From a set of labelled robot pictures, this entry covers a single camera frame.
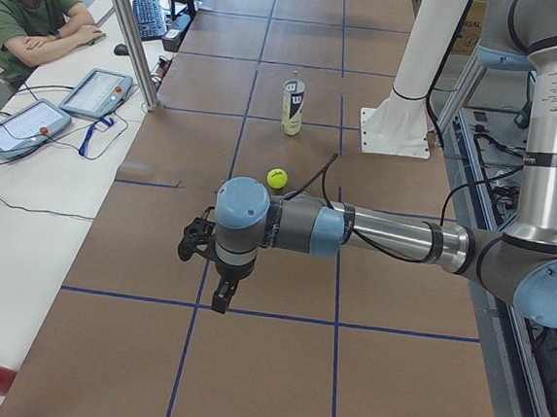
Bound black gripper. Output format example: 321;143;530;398
211;259;255;314

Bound yellow tennis ball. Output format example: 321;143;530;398
266;168;288;190

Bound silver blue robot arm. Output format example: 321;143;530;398
210;0;557;329

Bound far teach pendant tablet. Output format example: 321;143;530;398
59;68;133;120

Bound teach pendant tablet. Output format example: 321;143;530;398
0;99;72;159
59;68;133;120

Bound near teach pendant tablet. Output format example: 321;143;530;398
0;99;72;159

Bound black computer mouse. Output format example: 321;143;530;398
114;44;129;56

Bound black keyboard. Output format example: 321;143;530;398
132;0;166;41

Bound person in green shirt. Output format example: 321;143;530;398
0;0;104;88

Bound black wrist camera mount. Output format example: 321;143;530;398
177;205;216;261

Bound blue lanyard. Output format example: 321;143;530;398
77;114;116;160

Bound aluminium frame post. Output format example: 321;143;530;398
112;0;159;112

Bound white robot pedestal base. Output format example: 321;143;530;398
360;0;473;158

